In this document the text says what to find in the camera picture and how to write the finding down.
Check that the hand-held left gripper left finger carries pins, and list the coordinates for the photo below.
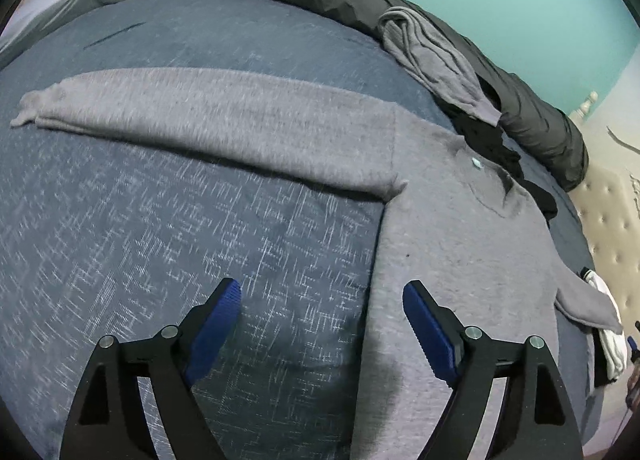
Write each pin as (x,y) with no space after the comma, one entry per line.
(215,330)

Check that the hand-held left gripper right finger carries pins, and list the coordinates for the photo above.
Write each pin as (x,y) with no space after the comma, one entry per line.
(427,330)

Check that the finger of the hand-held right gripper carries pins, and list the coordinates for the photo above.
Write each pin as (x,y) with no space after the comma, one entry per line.
(633,342)

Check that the grey knit sweater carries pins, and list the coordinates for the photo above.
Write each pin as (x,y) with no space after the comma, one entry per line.
(450,240)

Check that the white garment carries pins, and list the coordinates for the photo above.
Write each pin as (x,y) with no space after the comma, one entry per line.
(612,335)

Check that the blue heathered bedspread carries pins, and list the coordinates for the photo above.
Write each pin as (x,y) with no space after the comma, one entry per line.
(200,240)

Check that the beige tufted headboard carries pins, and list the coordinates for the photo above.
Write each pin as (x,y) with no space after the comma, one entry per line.
(610,220)

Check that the black crumpled garment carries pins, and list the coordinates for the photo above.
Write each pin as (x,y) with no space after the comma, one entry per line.
(485,140)

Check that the light grey crumpled garment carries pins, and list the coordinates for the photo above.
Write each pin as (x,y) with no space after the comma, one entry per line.
(430,55)

